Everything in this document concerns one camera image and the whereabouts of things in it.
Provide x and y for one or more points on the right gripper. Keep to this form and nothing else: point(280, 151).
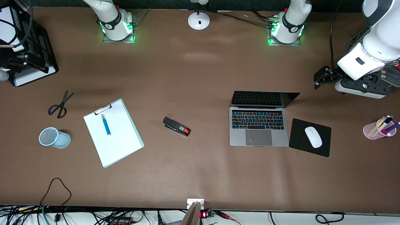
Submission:
point(9, 56)

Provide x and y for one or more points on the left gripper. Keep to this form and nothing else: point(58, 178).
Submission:
point(332, 74)

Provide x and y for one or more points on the grey laptop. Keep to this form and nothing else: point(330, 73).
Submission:
point(259, 137)

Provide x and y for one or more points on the blue marker white cap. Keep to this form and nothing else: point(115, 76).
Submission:
point(106, 126)

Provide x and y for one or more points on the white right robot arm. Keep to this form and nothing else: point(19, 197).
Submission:
point(115, 22)

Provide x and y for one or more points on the white marker black cap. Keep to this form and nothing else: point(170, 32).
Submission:
point(387, 120)

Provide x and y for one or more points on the black file tray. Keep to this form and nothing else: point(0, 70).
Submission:
point(47, 47)

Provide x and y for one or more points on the black scissors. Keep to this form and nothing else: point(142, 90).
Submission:
point(64, 101)

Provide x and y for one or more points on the white computer mouse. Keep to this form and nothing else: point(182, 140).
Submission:
point(313, 137)

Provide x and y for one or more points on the black mouse pad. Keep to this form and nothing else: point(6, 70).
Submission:
point(297, 137)

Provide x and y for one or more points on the grey mesh desk organizer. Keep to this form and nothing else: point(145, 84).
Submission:
point(392, 78)

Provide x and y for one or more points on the pink mesh pen cup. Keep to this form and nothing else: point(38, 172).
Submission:
point(368, 131)

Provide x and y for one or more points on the yellow highlighter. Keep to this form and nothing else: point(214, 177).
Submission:
point(382, 121)

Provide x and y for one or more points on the light blue mesh pen cup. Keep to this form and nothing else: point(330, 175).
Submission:
point(61, 139)

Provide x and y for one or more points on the black metal clipboard clip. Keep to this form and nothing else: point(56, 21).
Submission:
point(103, 109)

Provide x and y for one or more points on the purple pen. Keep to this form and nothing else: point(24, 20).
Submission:
point(394, 126)

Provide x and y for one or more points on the white paper sheet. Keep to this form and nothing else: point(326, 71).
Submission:
point(115, 147)

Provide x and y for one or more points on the white round lamp base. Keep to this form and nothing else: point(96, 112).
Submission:
point(198, 22)

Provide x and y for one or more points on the mint green clipboard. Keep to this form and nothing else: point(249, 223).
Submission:
point(142, 145)

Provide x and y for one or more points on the black stapler red end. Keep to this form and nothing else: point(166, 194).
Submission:
point(175, 126)

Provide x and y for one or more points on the red LED display module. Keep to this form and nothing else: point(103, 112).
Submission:
point(203, 214)

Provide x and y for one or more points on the dark hub orange ports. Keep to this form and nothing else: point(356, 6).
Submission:
point(120, 222)

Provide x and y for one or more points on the white mount bracket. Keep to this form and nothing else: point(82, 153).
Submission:
point(190, 201)

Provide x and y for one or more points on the aluminium profile post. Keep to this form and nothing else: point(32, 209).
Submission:
point(192, 215)

